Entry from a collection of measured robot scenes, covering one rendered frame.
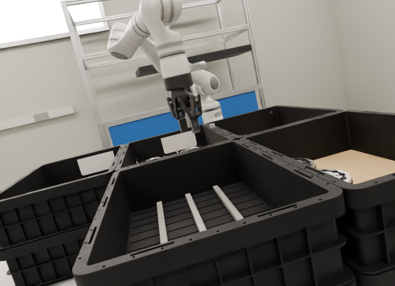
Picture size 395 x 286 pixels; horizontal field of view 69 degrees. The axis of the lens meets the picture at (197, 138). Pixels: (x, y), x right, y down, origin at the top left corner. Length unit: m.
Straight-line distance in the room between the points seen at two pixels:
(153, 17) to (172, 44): 0.08
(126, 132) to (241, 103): 1.19
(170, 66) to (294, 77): 3.74
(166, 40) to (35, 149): 3.14
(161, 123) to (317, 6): 2.95
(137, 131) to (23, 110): 1.47
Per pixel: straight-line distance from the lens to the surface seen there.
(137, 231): 0.60
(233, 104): 3.00
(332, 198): 0.35
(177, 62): 0.75
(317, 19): 4.75
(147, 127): 2.78
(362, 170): 0.70
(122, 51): 1.02
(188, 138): 1.07
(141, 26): 0.85
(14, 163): 3.84
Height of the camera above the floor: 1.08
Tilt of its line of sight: 10 degrees down
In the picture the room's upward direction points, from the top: 13 degrees counter-clockwise
